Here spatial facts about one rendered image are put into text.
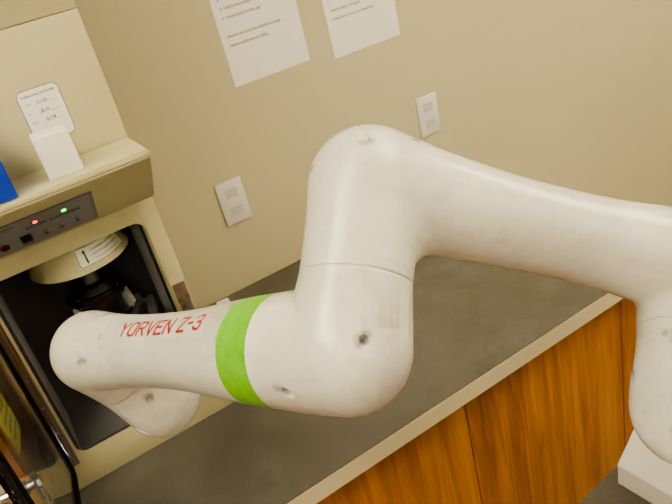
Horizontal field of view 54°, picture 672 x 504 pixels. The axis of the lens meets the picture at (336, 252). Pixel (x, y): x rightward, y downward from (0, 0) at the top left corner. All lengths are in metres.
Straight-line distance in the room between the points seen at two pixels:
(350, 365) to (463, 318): 0.88
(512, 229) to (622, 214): 0.13
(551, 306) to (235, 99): 0.86
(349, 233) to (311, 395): 0.15
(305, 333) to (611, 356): 1.14
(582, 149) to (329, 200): 1.91
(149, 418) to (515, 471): 0.87
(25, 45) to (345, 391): 0.72
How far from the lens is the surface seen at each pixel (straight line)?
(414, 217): 0.62
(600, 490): 1.09
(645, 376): 0.80
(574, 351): 1.52
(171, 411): 0.96
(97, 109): 1.11
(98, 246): 1.19
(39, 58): 1.09
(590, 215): 0.73
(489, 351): 1.33
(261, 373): 0.62
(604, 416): 1.72
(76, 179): 1.00
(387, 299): 0.58
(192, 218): 1.66
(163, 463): 1.32
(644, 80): 2.66
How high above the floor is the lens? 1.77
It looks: 28 degrees down
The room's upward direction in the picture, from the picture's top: 15 degrees counter-clockwise
